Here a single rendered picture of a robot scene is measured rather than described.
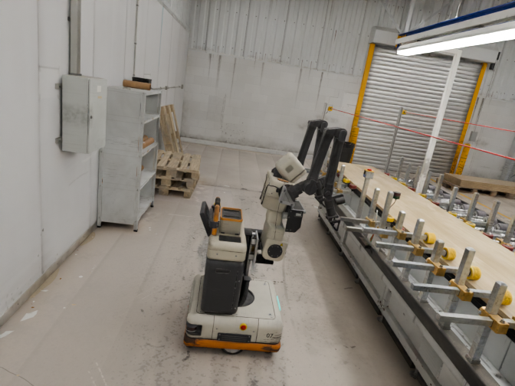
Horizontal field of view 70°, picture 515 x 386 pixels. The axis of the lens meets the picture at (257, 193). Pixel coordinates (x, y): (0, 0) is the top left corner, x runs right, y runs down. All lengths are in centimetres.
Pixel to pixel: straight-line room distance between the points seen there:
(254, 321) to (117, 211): 234
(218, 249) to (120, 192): 216
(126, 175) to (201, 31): 675
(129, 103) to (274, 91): 672
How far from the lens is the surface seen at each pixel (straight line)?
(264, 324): 263
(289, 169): 239
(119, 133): 416
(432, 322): 235
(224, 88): 1032
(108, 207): 441
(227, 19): 1046
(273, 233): 251
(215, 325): 260
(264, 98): 1035
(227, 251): 236
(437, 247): 237
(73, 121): 332
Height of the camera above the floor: 179
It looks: 16 degrees down
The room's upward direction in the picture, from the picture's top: 9 degrees clockwise
